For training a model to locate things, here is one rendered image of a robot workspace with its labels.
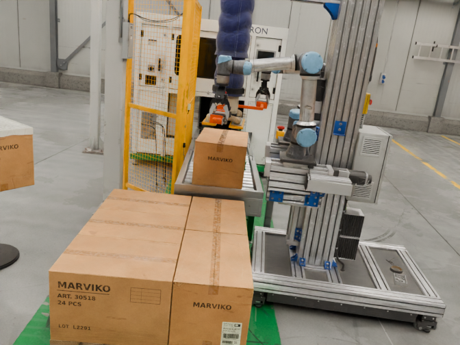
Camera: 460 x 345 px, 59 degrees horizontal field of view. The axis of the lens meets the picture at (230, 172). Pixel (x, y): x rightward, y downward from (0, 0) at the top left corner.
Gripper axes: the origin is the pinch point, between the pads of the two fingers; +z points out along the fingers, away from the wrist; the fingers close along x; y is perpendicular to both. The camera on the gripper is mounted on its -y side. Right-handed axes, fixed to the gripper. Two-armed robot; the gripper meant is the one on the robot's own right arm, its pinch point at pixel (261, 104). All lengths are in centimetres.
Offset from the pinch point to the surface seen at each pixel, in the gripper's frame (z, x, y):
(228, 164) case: 46, -20, 23
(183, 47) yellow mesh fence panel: -36, -74, -45
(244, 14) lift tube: -62, -20, 39
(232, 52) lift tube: -37, -25, 41
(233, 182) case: 60, -14, 23
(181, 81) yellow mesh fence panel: -7, -73, -45
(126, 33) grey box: -42, -120, -31
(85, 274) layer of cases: 71, -76, 157
